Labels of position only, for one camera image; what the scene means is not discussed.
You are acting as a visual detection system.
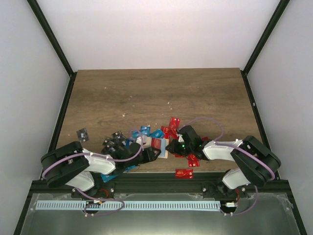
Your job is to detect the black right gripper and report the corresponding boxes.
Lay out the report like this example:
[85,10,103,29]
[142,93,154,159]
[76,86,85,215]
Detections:
[166,140,193,157]

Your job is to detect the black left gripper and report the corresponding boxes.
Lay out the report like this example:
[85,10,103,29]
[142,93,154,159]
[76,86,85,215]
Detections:
[126,147,161,168]

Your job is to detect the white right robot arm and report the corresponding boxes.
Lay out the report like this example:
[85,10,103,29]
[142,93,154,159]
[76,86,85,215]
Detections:
[165,125,281,197]

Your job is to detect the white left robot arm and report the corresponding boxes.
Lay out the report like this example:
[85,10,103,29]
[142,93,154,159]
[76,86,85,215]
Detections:
[41,140,161,198]

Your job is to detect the red card right of holder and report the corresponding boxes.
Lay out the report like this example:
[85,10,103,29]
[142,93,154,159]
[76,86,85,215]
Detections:
[188,160,200,167]

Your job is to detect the red VIP card long diagonal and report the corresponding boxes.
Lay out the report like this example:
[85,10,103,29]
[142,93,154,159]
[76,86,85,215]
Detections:
[161,126,178,140]

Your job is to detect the blue VIP card right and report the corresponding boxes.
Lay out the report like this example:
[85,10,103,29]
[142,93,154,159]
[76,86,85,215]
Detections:
[150,129,165,139]

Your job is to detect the blue vip card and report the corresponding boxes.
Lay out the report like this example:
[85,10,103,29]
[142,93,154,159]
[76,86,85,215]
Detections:
[132,130,143,140]
[150,129,165,139]

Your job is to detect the red VIP card top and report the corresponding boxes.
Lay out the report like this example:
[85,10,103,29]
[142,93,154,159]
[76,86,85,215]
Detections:
[169,117,180,130]

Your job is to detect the blue VIP card centre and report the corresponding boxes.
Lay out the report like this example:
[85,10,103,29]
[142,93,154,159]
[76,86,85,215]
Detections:
[132,130,143,140]

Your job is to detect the blue card top with chip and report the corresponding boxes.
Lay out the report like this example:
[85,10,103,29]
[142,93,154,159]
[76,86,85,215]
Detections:
[140,125,151,136]

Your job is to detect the black card top of pile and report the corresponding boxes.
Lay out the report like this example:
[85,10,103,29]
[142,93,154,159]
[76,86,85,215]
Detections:
[112,131,126,140]

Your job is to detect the black card middle of pile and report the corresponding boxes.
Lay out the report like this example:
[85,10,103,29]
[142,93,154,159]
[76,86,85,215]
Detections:
[103,137,118,147]

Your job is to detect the lone black VIP card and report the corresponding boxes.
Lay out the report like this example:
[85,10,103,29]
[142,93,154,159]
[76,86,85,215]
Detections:
[76,128,89,142]

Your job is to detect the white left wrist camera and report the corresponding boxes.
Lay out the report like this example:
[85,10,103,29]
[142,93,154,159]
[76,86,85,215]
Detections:
[136,135,147,147]

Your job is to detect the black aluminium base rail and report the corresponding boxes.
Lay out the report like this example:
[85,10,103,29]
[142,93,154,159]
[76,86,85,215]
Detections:
[70,171,247,199]

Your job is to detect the blue card near rail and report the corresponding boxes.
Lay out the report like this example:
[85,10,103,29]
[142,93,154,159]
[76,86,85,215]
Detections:
[101,174,118,183]

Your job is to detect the light blue slotted cable duct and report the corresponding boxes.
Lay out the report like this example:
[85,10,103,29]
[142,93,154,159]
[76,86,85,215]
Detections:
[36,200,221,212]

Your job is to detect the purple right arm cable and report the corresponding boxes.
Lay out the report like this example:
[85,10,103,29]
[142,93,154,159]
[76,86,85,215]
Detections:
[179,117,276,216]

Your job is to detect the black frame post right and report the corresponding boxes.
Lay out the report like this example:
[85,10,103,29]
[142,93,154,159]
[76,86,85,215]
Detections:
[243,0,291,74]

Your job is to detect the black frame post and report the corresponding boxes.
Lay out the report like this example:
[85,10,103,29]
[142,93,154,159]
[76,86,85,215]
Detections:
[243,0,291,74]
[26,0,75,76]

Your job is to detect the black frame post left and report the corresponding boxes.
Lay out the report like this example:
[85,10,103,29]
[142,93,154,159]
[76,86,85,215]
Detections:
[26,0,75,76]

